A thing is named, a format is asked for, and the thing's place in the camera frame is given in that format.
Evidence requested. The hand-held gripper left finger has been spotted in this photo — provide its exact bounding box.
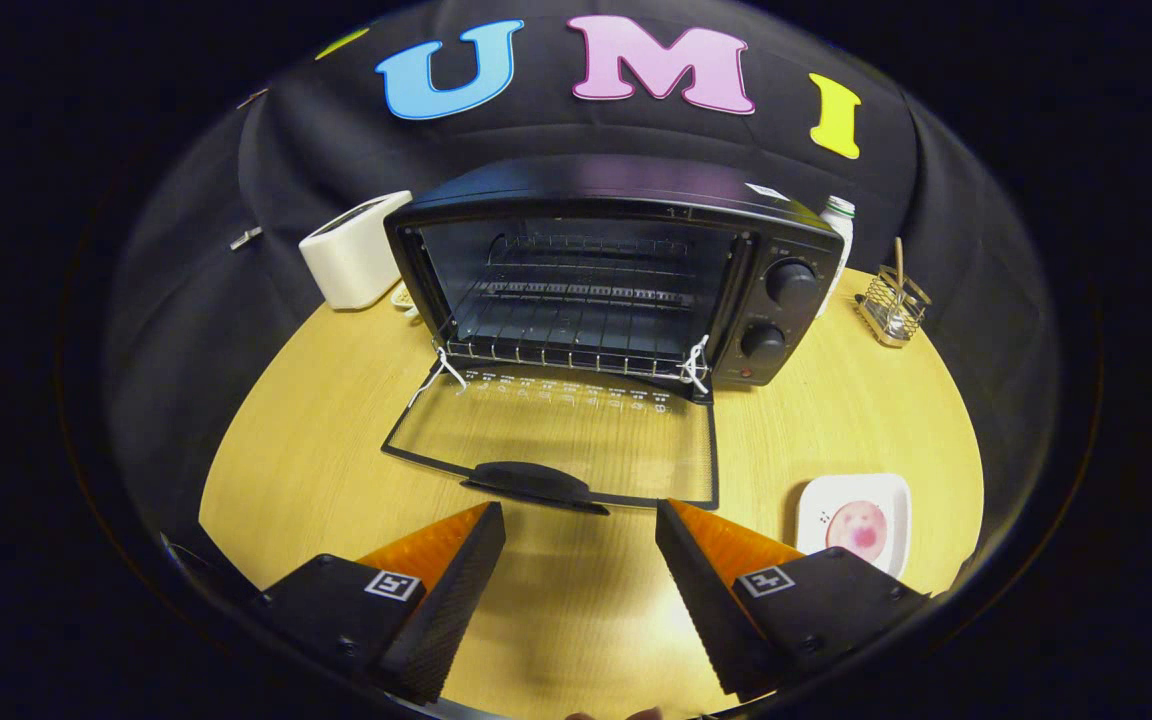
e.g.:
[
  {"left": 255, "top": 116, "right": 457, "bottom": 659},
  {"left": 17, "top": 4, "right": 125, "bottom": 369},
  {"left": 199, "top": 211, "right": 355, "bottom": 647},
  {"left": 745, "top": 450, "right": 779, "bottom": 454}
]
[{"left": 256, "top": 501, "right": 507, "bottom": 706}]

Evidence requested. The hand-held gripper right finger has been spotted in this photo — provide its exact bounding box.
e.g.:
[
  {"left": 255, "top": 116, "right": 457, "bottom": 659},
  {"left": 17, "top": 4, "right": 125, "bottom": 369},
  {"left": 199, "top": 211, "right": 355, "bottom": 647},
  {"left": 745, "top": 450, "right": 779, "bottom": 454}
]
[{"left": 656, "top": 498, "right": 932, "bottom": 701}]

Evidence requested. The pink round food slice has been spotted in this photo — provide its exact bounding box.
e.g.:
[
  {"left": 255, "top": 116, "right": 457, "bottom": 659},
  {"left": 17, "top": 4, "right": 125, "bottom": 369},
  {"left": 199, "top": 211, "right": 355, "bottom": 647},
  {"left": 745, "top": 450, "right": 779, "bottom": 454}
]
[{"left": 825, "top": 500, "right": 888, "bottom": 553}]

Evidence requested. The white square plate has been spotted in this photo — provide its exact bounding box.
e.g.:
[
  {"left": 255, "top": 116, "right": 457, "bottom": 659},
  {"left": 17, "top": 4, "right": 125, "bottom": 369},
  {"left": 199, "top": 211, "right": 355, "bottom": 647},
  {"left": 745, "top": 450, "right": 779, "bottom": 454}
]
[{"left": 796, "top": 473, "right": 912, "bottom": 581}]

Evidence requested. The black toaster oven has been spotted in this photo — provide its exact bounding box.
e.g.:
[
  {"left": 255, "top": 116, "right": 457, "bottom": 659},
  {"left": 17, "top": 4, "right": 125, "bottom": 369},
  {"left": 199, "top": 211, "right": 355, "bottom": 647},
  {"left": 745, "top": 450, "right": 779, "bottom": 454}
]
[{"left": 381, "top": 155, "right": 847, "bottom": 516}]

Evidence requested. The white pop-up toaster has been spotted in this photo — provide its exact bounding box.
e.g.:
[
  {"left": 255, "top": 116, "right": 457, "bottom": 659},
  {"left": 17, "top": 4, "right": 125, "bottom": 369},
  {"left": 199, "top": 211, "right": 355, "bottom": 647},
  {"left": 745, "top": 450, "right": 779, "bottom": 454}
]
[{"left": 298, "top": 190, "right": 415, "bottom": 311}]

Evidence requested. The black backdrop cloth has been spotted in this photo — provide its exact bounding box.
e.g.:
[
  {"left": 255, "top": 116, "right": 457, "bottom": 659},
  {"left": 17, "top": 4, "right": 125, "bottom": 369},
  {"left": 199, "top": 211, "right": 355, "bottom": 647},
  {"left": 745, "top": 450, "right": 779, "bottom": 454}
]
[{"left": 101, "top": 0, "right": 1057, "bottom": 561}]

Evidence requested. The white bottle with green label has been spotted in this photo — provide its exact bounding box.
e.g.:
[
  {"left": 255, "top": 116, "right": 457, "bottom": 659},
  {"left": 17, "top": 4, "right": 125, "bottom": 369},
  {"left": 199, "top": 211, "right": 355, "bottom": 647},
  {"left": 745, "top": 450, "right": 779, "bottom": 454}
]
[{"left": 816, "top": 195, "right": 857, "bottom": 316}]

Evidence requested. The white string tie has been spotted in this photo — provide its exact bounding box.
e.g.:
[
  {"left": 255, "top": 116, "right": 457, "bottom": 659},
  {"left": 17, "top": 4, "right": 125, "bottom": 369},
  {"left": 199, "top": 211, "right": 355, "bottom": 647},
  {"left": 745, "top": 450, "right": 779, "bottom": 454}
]
[
  {"left": 406, "top": 343, "right": 469, "bottom": 409},
  {"left": 678, "top": 335, "right": 713, "bottom": 394}
]

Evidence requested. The metal wire oven rack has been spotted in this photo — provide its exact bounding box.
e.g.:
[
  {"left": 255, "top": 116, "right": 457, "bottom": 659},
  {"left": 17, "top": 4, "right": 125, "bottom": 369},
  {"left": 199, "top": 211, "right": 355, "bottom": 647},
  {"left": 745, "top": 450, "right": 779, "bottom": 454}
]
[{"left": 441, "top": 235, "right": 712, "bottom": 379}]

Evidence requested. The small wire basket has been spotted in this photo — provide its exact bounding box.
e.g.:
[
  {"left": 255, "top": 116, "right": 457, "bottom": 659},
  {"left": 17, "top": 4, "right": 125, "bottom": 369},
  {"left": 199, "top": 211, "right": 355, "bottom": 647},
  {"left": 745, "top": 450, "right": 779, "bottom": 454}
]
[{"left": 856, "top": 265, "right": 933, "bottom": 348}]

